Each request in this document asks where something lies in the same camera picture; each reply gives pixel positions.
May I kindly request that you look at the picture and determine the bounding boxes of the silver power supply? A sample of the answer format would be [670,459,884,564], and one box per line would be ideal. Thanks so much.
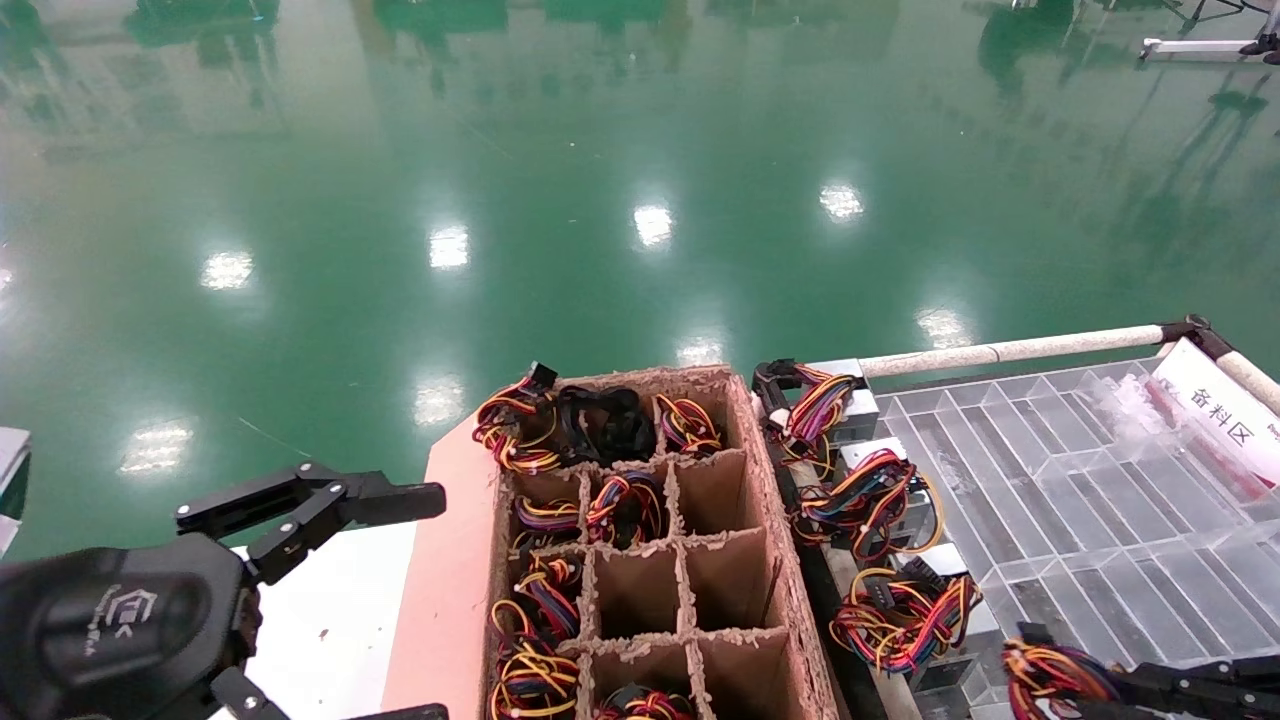
[515,555,586,643]
[512,495,583,553]
[585,472,669,549]
[1003,625,1126,720]
[595,685,693,720]
[488,598,583,720]
[655,394,723,458]
[790,437,946,563]
[752,357,881,471]
[828,545,1001,696]

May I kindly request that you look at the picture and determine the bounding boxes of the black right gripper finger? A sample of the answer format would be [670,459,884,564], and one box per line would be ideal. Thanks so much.
[1115,655,1280,703]
[1068,698,1280,720]

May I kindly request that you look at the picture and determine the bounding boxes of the black pipe connector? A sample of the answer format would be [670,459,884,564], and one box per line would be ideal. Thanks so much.
[1158,314,1239,363]

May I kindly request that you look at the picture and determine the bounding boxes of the brown cardboard divider box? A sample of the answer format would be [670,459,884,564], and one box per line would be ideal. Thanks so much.
[385,363,851,720]

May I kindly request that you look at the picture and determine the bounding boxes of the white metal base bar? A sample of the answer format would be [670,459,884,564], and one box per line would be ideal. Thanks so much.
[1140,37,1280,63]

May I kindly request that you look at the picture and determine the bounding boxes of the clear plastic divided tray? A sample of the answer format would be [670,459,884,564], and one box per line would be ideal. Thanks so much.
[870,355,1280,720]

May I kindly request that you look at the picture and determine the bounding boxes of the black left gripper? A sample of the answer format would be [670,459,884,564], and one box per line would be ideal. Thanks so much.
[0,462,451,720]

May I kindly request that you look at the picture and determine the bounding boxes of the power supply with black wires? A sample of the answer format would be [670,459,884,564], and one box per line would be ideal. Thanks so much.
[555,385,658,468]

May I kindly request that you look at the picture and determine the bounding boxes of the grey metal frame bar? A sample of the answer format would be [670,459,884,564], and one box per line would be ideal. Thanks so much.
[815,545,896,720]

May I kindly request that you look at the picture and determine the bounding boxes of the white sign with Chinese text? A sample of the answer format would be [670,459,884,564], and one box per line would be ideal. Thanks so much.
[1150,338,1280,491]

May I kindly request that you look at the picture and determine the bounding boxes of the short white pipe rail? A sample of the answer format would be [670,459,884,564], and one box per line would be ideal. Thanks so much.
[1215,350,1280,416]

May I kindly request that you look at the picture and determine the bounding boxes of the long white pipe rail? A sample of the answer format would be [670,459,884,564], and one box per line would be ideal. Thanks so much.
[858,324,1166,379]

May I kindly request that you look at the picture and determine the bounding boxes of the power supply, black plug wires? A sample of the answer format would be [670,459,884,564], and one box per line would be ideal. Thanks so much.
[472,362,563,474]

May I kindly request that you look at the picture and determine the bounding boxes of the clear plastic bag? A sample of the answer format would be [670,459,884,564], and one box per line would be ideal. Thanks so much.
[1085,368,1211,451]

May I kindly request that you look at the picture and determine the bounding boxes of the white grey board edge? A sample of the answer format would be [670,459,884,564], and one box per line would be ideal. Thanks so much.
[0,427,33,558]

